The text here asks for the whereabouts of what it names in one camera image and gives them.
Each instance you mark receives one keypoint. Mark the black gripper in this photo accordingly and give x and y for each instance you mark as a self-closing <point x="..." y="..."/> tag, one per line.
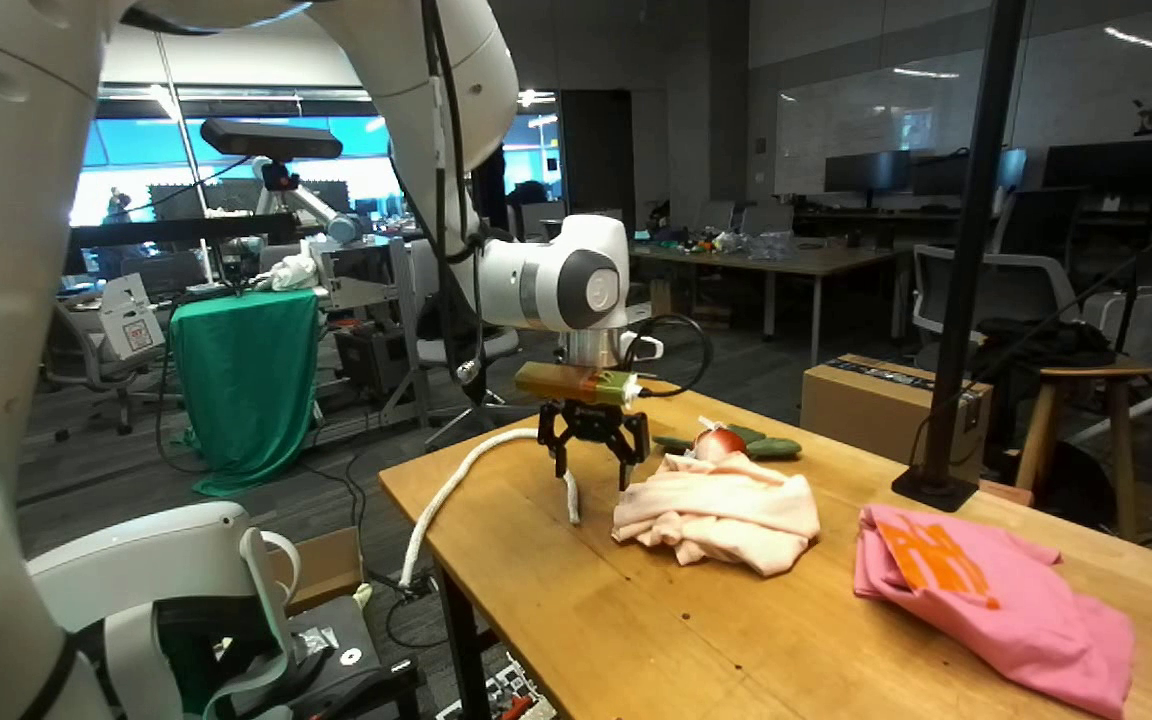
<point x="595" y="424"/>

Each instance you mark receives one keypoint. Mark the pale pink white cloth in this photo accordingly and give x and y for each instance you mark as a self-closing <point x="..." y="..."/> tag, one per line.
<point x="723" y="515"/>

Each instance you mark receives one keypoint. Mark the white flexible tube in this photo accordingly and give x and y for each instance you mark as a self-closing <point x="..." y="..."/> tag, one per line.
<point x="449" y="495"/>

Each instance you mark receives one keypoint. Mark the pink cloth with orange print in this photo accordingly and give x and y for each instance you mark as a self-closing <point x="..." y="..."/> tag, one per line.
<point x="1003" y="614"/>

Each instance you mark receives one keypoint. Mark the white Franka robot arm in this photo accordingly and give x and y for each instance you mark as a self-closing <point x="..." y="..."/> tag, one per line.
<point x="548" y="284"/>

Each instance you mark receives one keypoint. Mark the red green plush flower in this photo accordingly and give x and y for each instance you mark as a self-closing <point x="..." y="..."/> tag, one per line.
<point x="748" y="443"/>

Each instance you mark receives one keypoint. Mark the white power strip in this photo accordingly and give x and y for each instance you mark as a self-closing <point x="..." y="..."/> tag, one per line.
<point x="511" y="694"/>

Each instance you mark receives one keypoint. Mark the flat brown cardboard piece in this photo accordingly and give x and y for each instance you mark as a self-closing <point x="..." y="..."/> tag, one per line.
<point x="329" y="567"/>

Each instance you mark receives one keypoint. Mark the cardboard box with black tape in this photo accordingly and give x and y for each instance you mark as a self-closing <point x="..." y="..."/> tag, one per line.
<point x="869" y="404"/>

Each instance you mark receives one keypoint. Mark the wooden office desk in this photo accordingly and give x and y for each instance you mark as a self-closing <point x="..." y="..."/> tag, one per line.
<point x="790" y="259"/>

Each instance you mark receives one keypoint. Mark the black floor equipment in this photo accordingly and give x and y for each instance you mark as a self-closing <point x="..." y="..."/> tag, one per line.
<point x="349" y="666"/>

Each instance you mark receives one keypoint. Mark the green cloth covered table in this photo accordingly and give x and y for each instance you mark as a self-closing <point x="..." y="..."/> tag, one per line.
<point x="249" y="384"/>

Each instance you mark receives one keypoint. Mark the small white object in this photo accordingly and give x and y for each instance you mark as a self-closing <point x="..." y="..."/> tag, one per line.
<point x="290" y="275"/>

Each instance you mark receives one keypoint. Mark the small black computer monitor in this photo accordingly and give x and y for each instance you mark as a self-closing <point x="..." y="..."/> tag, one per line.
<point x="866" y="170"/>

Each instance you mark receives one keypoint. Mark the grey office chair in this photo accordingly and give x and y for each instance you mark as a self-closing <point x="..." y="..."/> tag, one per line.
<point x="1019" y="284"/>

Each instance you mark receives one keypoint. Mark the black vertical stand pole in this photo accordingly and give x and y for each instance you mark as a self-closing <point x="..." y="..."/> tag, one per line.
<point x="983" y="200"/>

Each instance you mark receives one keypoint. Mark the white paper sign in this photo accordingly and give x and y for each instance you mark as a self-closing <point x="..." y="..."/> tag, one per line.
<point x="132" y="322"/>

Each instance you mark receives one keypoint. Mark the wooden stool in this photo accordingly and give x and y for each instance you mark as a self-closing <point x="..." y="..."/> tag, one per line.
<point x="1096" y="375"/>

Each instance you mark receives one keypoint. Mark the large black computer monitor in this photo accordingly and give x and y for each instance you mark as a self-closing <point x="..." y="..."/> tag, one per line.
<point x="1121" y="166"/>

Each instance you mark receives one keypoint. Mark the orange yellow green camera mount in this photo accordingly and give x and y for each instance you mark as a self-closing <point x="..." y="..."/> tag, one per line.
<point x="583" y="384"/>

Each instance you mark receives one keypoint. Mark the black stereo camera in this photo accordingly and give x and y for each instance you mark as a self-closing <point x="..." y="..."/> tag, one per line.
<point x="271" y="139"/>

